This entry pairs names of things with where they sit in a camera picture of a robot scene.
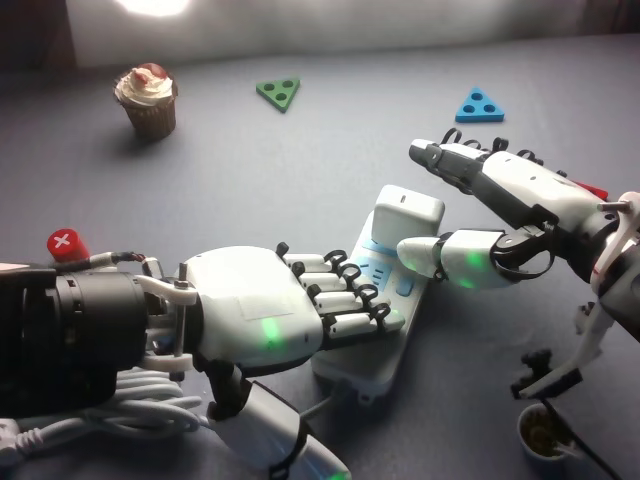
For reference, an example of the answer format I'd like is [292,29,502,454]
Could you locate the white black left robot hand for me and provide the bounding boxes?
[179,241,406,480]

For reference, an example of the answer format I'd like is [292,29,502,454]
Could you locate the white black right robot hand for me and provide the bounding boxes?
[397,127,615,291]

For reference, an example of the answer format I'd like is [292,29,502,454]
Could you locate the white plug adapter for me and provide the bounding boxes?
[372,184,447,251]

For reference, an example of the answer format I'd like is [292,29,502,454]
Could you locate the white power strip blue sockets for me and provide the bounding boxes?
[310,209,427,405]

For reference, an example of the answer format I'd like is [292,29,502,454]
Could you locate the red triangle three holes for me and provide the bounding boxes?
[569,178,610,201]

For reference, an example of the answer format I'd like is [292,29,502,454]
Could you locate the blue triangle three holes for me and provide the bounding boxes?
[454,87,506,124]

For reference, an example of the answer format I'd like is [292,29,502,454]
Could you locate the grey table cloth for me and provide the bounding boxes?
[0,32,640,480]

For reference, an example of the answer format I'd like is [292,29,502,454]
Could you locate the red cylinder white cross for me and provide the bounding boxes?
[46,228,94,264]

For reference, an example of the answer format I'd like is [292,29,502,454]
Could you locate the white backdrop sheet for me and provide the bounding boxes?
[67,0,640,69]

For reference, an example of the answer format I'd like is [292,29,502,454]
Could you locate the toy cupcake white frosting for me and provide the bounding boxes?
[112,62,180,141]

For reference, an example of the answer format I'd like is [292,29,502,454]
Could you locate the green triangle three holes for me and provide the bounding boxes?
[254,77,304,115]

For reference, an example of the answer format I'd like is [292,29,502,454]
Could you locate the small white bowl green contents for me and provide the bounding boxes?
[516,402,584,459]

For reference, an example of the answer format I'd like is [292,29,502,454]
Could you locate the small white spoon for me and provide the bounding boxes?
[549,434,584,457]

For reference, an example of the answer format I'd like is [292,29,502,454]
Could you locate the brown cardboard panel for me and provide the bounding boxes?
[0,0,76,71]

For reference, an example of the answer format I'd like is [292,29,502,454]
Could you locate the white power strip cable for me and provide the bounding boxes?
[0,367,351,471]

